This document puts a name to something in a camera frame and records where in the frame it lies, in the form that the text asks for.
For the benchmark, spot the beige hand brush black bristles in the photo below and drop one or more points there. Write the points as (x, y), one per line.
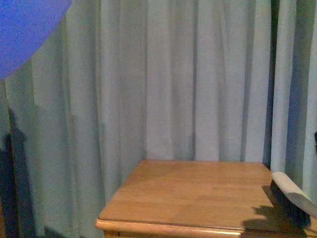
(293, 201)

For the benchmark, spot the grey-green curtain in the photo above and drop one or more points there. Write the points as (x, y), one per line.
(118, 81)

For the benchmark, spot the wooden nightstand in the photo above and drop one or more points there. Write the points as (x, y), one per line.
(197, 199)

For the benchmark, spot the blue blurred object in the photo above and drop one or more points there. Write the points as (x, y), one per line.
(24, 26)

